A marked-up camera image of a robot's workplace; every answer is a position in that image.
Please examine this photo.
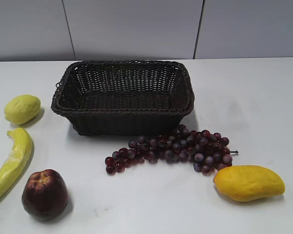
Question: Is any purple grape bunch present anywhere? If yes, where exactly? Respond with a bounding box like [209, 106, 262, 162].
[105, 124, 239, 175]

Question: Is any yellow mango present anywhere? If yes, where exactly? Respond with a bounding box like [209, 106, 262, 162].
[213, 165, 285, 202]

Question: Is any yellow lemon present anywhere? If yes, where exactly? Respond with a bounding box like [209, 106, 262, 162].
[4, 95, 41, 125]

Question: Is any dark red apple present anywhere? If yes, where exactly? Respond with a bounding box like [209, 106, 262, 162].
[21, 169, 68, 221]

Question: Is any yellow banana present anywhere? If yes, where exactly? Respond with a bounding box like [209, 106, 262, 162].
[0, 127, 34, 198]

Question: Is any black woven plastic basket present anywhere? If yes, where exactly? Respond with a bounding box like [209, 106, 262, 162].
[51, 60, 195, 136]

